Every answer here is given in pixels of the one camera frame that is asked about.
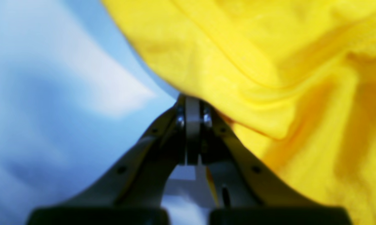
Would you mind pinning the orange t-shirt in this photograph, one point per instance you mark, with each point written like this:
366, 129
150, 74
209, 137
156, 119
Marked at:
294, 79

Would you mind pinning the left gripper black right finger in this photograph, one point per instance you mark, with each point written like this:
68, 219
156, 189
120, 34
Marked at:
244, 185

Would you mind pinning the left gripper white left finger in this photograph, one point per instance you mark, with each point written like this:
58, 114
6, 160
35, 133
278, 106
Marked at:
134, 185

